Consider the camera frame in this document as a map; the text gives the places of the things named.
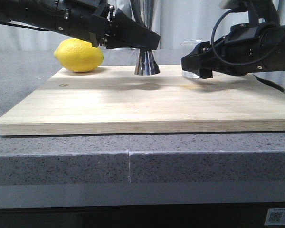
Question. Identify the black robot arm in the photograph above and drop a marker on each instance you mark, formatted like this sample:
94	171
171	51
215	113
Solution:
44	14
273	40

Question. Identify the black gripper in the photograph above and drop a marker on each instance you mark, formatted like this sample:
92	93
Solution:
88	20
236	54

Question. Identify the white QR label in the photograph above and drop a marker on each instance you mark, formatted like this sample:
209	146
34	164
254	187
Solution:
275	217

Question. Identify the yellow lemon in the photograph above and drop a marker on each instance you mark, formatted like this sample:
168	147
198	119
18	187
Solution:
78	56

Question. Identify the grey curtain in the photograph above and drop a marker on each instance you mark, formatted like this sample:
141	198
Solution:
175	21

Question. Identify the steel double jigger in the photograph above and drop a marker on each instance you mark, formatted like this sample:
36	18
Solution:
143	12

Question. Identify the light wooden cutting board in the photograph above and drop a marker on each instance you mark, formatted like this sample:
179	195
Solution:
112	99

